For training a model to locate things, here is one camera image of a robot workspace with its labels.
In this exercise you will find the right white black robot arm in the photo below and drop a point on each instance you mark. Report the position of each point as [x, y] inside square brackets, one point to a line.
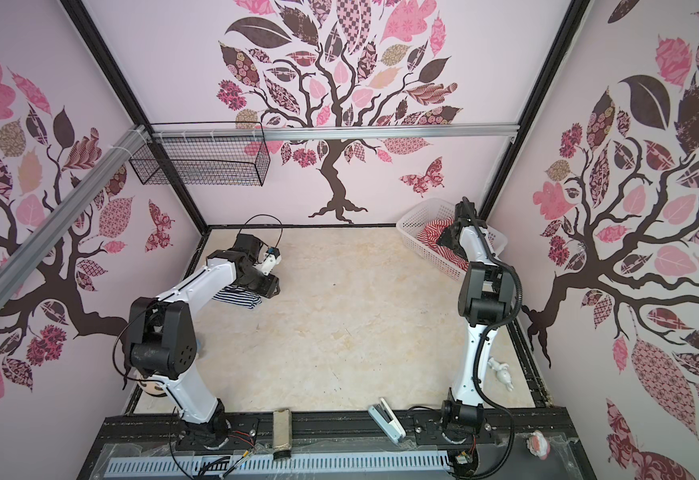
[490, 298]

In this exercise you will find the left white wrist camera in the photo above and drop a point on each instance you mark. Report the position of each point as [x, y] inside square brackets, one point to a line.
[271, 259]

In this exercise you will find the plush doll striped hat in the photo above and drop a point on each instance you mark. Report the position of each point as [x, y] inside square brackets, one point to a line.
[154, 389]

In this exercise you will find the small white figurine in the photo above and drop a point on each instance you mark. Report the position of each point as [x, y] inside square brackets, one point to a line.
[501, 371]

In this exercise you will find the grey rectangular block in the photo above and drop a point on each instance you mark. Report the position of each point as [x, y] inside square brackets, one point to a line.
[282, 434]

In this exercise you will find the navy white striped tank top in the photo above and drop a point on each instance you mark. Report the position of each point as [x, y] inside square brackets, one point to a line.
[238, 296]

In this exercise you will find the white plastic laundry basket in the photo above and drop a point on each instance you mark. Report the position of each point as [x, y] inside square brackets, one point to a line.
[420, 229]

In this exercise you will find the silver rear aluminium bar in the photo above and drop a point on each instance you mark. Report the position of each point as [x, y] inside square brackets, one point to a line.
[334, 132]

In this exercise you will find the pink white small toy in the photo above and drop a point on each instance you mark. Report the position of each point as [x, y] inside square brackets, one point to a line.
[538, 445]

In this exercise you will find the white stapler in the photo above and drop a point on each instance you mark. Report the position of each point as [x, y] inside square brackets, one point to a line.
[386, 419]

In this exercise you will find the silver aluminium bar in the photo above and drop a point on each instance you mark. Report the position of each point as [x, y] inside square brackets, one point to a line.
[31, 253]
[334, 132]

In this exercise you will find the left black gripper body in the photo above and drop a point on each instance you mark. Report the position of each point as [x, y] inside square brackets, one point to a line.
[263, 285]

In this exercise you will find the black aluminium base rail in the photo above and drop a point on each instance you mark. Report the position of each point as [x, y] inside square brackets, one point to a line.
[422, 426]

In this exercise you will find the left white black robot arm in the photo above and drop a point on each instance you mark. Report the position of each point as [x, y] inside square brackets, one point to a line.
[161, 342]

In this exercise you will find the white slotted cable duct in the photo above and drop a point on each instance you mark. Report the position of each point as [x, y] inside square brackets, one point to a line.
[263, 465]

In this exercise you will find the black wire mesh basket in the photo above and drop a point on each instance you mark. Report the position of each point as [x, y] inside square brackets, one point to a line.
[225, 153]

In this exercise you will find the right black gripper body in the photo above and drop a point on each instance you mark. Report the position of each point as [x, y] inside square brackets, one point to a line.
[448, 241]

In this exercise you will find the silver left aluminium bar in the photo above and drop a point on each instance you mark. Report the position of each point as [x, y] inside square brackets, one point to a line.
[31, 253]

